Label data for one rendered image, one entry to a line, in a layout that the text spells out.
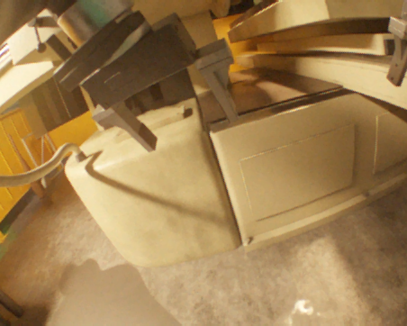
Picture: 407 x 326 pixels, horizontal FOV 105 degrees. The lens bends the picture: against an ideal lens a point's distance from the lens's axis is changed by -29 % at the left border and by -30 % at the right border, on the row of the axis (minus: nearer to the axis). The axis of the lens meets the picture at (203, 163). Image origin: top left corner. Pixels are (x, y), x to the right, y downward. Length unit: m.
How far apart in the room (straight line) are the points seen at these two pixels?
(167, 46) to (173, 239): 0.86
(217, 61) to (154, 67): 0.07
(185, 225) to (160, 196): 0.17
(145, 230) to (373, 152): 1.08
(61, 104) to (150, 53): 1.35
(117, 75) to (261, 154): 0.63
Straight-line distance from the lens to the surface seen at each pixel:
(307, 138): 0.85
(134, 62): 0.24
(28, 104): 1.72
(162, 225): 0.93
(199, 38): 1.31
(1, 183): 0.70
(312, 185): 0.96
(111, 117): 0.31
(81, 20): 0.23
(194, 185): 0.81
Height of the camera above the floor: 0.82
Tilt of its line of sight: 27 degrees down
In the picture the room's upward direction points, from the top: 19 degrees counter-clockwise
